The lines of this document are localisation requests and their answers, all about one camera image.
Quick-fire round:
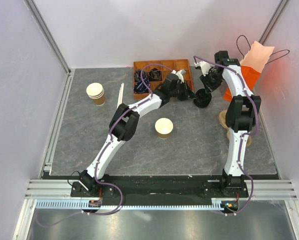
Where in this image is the white cable duct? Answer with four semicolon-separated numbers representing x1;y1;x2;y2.
36;199;238;211

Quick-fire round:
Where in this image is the dark patterned rolled tie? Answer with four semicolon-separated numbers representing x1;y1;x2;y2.
134;69;148;82

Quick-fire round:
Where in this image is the black cup lid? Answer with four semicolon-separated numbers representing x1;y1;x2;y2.
195;88;212;99

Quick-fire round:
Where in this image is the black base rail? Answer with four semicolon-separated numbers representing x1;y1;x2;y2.
70;174;249;206

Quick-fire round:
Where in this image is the stack of black lids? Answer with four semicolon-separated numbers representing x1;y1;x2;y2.
193;96;212;109

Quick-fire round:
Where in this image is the blue striped rolled tie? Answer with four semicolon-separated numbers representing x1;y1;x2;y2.
133;78;150;94

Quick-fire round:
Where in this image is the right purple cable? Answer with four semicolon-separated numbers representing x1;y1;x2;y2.
193;55;260;216

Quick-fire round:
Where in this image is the wooden compartment tray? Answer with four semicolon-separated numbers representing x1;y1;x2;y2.
133;59;195;100

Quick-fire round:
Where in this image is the black brown rolled tie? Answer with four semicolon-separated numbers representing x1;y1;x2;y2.
148;67;162;82

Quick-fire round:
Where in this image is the purple cable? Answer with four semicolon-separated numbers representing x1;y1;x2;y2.
193;55;260;216
34;63;175;227

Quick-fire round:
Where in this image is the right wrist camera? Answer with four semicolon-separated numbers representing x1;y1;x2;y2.
194;60;212;77

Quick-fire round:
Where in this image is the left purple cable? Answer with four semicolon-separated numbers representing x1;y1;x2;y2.
34;63;175;227

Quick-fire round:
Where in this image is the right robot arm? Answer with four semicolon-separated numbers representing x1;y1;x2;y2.
194;51;262;197

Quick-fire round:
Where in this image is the white wrapped straw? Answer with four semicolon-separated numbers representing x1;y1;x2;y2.
117;83;125;108

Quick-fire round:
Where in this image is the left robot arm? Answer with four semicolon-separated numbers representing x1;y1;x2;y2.
71;69;196;197

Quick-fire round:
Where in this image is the single brown paper cup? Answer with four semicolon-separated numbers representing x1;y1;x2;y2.
154;118;174;139

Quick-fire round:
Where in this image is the cardboard cup carrier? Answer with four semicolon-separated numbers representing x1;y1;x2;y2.
218;110;252;147

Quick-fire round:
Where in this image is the stack of paper cups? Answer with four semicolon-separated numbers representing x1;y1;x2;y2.
86;82;106;106

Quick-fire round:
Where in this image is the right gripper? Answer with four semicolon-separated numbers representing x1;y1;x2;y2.
198;69;223;95

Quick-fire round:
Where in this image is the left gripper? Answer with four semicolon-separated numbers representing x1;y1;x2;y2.
169;81;198;103

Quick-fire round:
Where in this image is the orange paper bag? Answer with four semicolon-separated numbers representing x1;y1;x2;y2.
223;34;290;102

